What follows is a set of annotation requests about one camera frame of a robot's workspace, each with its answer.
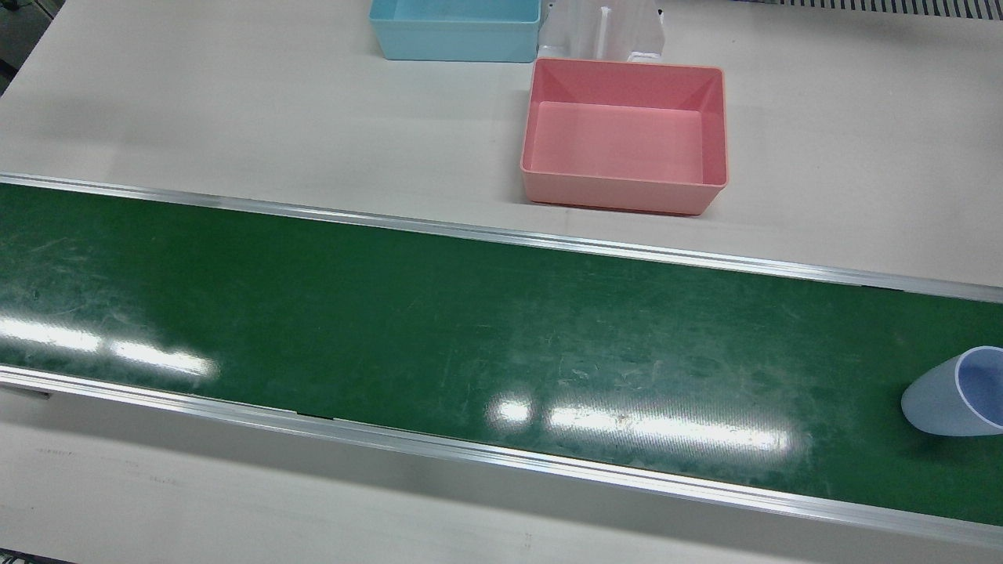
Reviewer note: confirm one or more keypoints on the pink plastic box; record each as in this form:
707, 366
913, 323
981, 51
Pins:
619, 149

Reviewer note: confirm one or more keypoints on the blue plastic box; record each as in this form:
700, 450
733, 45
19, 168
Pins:
454, 39

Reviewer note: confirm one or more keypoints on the light blue plastic cup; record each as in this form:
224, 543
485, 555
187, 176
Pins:
940, 399

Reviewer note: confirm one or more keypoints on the green conveyor belt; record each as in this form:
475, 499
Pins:
392, 329

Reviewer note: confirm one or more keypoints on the white column stand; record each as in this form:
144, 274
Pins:
576, 31

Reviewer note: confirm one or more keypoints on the grey roller conveyor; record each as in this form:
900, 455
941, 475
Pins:
885, 6

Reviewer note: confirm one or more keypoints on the aluminium conveyor rail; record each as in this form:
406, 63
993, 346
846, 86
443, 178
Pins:
470, 230
470, 454

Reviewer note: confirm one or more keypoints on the small white angle bracket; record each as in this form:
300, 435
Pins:
646, 56

